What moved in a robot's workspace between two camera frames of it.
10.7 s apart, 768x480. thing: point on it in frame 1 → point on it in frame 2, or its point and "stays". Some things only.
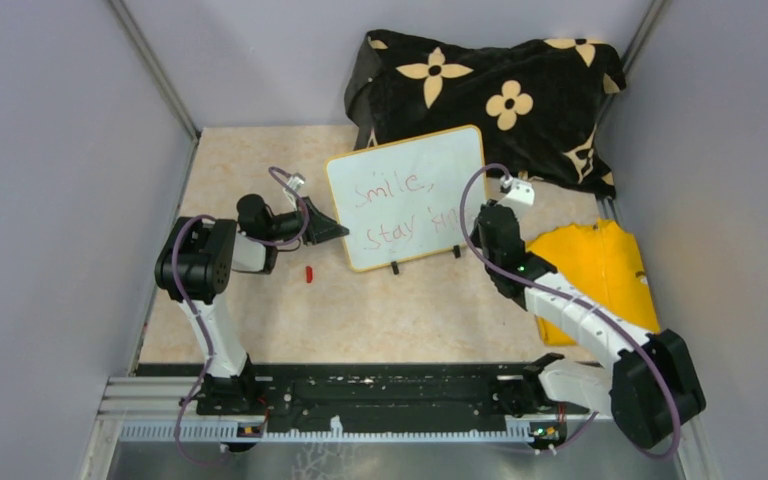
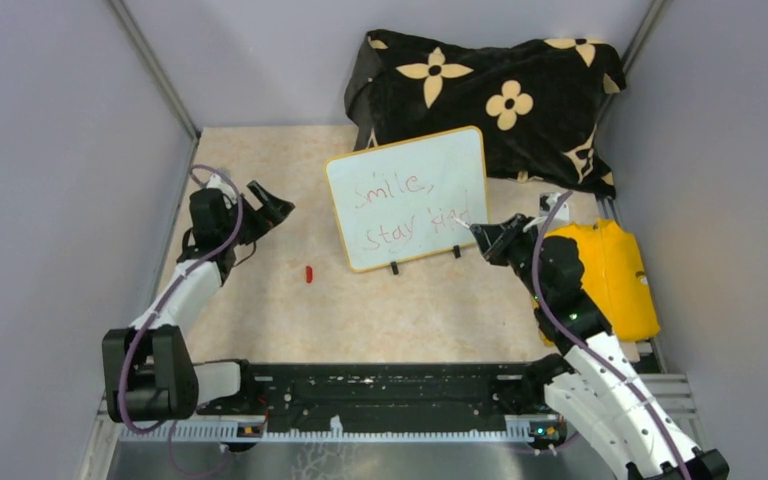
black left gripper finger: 320,227 → 273,209
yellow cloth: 601,261 stays
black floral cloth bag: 544,108 stays
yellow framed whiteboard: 402,200 stays
